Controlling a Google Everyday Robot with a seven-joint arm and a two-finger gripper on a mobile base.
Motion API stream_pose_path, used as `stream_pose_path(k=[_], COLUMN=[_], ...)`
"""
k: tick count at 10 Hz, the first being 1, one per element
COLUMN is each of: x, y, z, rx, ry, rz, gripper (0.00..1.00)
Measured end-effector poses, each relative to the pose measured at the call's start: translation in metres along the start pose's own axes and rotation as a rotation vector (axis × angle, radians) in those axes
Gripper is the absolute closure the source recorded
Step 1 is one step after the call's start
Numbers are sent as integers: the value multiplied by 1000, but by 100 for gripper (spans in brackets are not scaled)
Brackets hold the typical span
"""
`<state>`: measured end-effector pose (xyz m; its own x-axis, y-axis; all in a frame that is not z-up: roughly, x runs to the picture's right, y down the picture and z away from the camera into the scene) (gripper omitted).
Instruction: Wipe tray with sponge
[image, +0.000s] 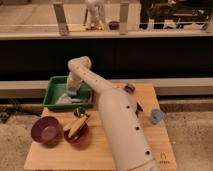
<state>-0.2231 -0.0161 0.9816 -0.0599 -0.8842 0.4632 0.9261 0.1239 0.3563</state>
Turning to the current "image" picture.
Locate left grey post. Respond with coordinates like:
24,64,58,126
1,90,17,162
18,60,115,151
53,1,69,36

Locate dark brown round object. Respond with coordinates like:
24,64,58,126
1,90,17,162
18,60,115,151
124,84,135,93

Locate wooden spatula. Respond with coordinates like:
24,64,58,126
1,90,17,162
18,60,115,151
63,116,88,138

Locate grey post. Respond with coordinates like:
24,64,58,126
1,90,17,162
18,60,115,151
53,1,69,36
119,1,129,35

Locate small dark toy item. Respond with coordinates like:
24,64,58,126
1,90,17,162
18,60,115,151
74,107,86,118

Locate white cloth in tray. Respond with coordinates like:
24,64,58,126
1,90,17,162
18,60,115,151
56,94,81,104

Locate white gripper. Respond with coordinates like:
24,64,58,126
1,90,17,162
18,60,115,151
66,72,82,90

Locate brown red bowl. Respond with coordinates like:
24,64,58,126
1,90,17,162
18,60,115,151
63,123,89,144

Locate blue cup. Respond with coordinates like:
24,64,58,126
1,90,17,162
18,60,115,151
151,109,166,125

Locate background dark bowl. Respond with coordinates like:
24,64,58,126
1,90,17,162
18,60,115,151
109,21,119,30

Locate right grey post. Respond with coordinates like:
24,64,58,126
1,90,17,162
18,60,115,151
119,1,129,35

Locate green plastic tray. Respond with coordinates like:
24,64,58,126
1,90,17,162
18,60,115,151
43,76,95,110

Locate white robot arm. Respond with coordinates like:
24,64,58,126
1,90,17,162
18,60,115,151
68,56,160,171

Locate purple bowl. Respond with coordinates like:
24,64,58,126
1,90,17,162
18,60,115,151
31,116,61,144

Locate wooden table board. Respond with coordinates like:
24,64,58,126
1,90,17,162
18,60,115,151
24,83,177,171

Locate black small object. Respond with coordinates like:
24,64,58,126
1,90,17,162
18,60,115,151
136,102,143,116

